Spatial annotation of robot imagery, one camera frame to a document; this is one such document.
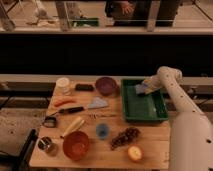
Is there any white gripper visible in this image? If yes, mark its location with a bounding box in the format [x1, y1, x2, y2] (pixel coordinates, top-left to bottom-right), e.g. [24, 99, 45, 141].
[143, 76, 162, 94]

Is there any blue sponge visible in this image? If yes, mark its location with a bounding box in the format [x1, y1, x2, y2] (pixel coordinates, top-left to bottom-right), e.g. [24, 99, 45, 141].
[135, 84, 148, 95]

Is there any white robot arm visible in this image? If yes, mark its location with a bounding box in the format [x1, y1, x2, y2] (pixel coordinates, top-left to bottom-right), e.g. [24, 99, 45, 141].
[142, 66, 213, 171]

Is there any green plastic tray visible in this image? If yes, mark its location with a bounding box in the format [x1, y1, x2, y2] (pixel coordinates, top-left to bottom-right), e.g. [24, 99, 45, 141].
[121, 79, 168, 122]

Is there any purple bowl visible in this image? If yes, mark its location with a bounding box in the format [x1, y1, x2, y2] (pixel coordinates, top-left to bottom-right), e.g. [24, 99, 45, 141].
[95, 77, 118, 96]

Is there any purple grape bunch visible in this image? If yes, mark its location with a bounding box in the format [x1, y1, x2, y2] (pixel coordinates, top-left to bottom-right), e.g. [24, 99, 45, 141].
[110, 127, 140, 150]

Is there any blue cup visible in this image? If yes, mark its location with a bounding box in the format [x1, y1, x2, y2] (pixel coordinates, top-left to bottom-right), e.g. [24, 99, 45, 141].
[96, 123, 109, 140]

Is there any orange apple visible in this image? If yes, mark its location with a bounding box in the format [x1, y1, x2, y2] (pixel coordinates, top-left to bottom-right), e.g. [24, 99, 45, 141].
[127, 146, 143, 162]

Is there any black rectangular block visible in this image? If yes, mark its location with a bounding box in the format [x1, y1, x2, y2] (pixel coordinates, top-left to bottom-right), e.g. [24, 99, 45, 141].
[75, 84, 94, 91]

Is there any wooden board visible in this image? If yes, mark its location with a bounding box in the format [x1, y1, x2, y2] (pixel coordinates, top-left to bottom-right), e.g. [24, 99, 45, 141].
[29, 80, 172, 170]

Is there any clear jar white lid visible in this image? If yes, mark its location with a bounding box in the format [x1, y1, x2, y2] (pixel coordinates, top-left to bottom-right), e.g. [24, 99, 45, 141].
[56, 77, 70, 95]

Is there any orange carrot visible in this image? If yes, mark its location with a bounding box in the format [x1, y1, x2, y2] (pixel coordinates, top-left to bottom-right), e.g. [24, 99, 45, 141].
[54, 99, 76, 107]

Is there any orange bowl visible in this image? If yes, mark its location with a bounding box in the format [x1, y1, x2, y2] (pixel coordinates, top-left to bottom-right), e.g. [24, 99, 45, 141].
[63, 131, 90, 161]

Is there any metal cup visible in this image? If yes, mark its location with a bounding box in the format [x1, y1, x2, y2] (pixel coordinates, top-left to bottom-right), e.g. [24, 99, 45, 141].
[38, 137, 54, 153]

